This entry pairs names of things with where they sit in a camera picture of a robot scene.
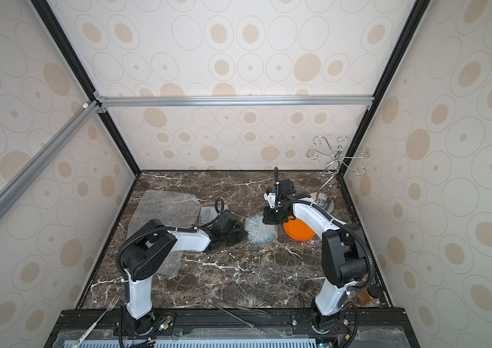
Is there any orange dinner plate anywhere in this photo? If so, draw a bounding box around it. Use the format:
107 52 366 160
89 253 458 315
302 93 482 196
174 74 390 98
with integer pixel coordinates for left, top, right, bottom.
283 216 316 242

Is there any bubble wrap around orange plate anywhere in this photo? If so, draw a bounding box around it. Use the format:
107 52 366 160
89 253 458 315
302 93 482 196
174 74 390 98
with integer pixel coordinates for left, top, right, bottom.
124 190 210 278

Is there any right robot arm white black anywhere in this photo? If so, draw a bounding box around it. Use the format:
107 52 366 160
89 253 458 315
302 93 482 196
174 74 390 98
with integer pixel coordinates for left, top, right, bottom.
263 179 376 317

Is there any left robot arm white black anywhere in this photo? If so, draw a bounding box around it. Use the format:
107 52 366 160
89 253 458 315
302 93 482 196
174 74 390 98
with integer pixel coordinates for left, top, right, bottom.
116 210 248 320

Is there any chrome mug tree stand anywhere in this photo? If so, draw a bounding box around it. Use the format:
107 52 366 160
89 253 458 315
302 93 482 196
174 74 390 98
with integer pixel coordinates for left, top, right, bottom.
306 136 370 213

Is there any silver fork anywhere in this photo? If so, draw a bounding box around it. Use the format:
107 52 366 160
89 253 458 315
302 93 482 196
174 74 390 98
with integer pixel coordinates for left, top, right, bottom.
73 295 121 347

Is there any amber jar black lid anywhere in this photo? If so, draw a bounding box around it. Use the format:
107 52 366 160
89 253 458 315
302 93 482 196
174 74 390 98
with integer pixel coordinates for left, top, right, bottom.
355 284 383 307

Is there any horizontal aluminium rail back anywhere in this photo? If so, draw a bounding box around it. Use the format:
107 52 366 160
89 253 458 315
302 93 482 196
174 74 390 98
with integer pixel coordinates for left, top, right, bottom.
99 95 374 107

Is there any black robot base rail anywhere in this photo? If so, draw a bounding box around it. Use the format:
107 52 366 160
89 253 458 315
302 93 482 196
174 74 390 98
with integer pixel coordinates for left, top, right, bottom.
45 307 419 347

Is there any diagonal aluminium rail left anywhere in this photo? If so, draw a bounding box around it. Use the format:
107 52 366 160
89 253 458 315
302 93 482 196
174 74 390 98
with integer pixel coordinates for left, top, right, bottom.
0 101 99 219

